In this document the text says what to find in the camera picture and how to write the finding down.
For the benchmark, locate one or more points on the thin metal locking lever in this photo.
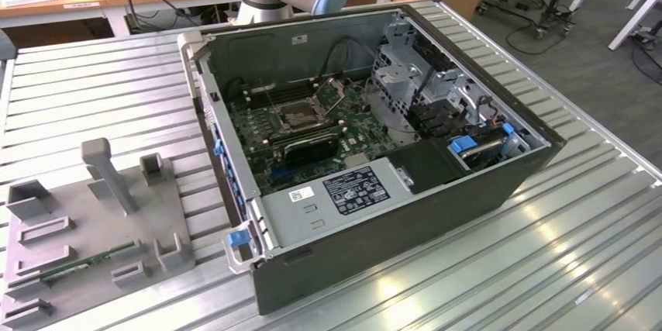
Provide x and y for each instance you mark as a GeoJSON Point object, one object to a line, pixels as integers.
{"type": "Point", "coordinates": [269, 96]}

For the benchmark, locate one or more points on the black open PC case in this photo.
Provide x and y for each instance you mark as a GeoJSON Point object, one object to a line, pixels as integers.
{"type": "Point", "coordinates": [414, 249]}

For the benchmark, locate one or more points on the silver disk cage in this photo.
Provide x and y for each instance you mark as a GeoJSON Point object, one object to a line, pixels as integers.
{"type": "Point", "coordinates": [393, 87]}

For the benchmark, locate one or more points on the black disk bay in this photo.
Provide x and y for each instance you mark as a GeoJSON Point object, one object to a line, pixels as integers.
{"type": "Point", "coordinates": [434, 118]}

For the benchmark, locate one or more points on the small silver heatsink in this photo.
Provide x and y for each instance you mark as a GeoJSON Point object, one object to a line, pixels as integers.
{"type": "Point", "coordinates": [357, 160]}

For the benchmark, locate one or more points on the green RAM stick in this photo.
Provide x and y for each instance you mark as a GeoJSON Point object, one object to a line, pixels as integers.
{"type": "Point", "coordinates": [78, 265]}

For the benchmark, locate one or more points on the white desk frame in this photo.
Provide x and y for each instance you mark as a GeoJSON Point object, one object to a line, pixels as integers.
{"type": "Point", "coordinates": [628, 28]}

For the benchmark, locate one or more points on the black glossy square module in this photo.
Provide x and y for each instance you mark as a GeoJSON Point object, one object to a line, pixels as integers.
{"type": "Point", "coordinates": [310, 150]}

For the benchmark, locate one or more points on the small blue clip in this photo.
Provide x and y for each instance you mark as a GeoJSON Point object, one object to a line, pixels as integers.
{"type": "Point", "coordinates": [507, 128]}

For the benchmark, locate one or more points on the CPU socket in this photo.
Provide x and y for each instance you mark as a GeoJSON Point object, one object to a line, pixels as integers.
{"type": "Point", "coordinates": [302, 116]}

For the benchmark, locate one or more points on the grey parts rack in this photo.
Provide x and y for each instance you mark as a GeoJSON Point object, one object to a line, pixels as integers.
{"type": "Point", "coordinates": [103, 230]}

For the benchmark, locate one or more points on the blue expansion slot tab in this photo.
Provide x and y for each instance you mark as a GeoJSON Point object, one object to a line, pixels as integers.
{"type": "Point", "coordinates": [218, 147]}

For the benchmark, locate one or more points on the grey power supply with label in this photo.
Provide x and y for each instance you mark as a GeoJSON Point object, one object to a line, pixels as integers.
{"type": "Point", "coordinates": [296, 218]}

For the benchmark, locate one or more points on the black RAM slot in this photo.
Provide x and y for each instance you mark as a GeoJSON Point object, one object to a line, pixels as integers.
{"type": "Point", "coordinates": [290, 95]}
{"type": "Point", "coordinates": [296, 86]}

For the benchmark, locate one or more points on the blue case latch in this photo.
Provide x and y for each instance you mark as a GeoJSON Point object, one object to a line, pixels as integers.
{"type": "Point", "coordinates": [238, 240]}

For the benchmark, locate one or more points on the hard disk in blue carrier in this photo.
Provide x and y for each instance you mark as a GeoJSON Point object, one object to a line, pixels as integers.
{"type": "Point", "coordinates": [463, 144]}

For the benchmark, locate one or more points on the green motherboard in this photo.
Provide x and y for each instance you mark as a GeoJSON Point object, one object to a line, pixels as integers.
{"type": "Point", "coordinates": [360, 133]}

